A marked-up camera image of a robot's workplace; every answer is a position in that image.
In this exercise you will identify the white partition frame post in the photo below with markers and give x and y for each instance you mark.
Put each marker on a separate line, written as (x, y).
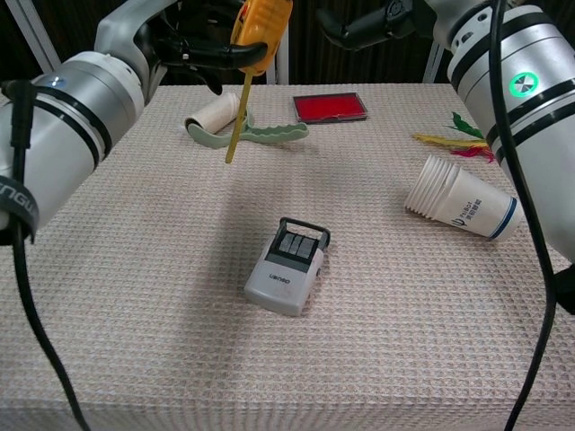
(432, 65)
(36, 36)
(282, 58)

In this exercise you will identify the stack of white paper cups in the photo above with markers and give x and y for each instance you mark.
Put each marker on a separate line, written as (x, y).
(467, 199)

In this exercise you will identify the red ink pad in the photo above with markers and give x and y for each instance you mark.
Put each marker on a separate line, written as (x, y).
(328, 107)

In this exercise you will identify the grey date stamp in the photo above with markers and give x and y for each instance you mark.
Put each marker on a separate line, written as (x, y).
(280, 283)

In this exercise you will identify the yellow tape measure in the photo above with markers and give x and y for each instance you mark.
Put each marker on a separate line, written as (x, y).
(265, 20)

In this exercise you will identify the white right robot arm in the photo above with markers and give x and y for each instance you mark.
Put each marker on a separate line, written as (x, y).
(541, 54)

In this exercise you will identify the black and silver right hand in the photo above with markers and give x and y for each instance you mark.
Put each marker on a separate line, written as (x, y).
(364, 27)

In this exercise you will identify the colourful feather shuttlecock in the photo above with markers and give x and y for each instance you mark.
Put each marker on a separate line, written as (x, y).
(458, 143)

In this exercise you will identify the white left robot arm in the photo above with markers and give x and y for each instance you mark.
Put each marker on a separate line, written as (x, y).
(67, 130)

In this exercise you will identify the beige waffle tablecloth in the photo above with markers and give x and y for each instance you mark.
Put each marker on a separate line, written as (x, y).
(179, 269)

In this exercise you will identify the black and silver left hand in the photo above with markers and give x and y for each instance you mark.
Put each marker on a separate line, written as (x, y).
(121, 27)

